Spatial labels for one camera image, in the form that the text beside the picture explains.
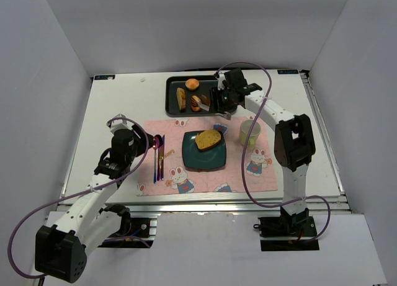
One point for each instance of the dark teal square plate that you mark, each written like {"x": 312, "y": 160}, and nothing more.
{"x": 209, "y": 160}

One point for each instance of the light green mug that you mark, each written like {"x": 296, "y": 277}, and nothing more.
{"x": 249, "y": 130}

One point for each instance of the black baking tray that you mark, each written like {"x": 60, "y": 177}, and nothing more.
{"x": 206, "y": 82}

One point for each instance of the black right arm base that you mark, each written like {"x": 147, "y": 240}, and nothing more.
{"x": 277, "y": 236}

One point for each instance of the yellow cake bread slice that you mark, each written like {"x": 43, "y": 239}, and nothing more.
{"x": 207, "y": 139}

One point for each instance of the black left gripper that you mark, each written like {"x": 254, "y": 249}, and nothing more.
{"x": 147, "y": 139}

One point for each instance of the pink cartoon placemat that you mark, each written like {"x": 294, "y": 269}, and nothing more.
{"x": 255, "y": 165}

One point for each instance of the iridescent fork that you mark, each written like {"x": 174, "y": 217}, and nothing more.
{"x": 159, "y": 162}

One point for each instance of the metal tongs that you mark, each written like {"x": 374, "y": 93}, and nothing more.
{"x": 210, "y": 111}

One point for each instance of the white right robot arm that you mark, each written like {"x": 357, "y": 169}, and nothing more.
{"x": 294, "y": 146}

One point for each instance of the long bread slice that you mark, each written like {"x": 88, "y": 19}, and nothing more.
{"x": 180, "y": 94}

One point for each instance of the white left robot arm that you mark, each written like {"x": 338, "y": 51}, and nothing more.
{"x": 62, "y": 250}

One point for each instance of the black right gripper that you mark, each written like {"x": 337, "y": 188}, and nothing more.
{"x": 215, "y": 100}

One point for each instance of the striped bread roll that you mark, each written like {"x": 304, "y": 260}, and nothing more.
{"x": 195, "y": 103}

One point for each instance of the brown bread piece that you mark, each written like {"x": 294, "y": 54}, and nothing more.
{"x": 205, "y": 101}

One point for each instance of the round bread bun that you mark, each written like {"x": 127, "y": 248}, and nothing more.
{"x": 192, "y": 84}

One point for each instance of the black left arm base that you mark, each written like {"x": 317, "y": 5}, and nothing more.
{"x": 141, "y": 235}

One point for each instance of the aluminium table frame rail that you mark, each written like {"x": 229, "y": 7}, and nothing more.
{"x": 141, "y": 97}

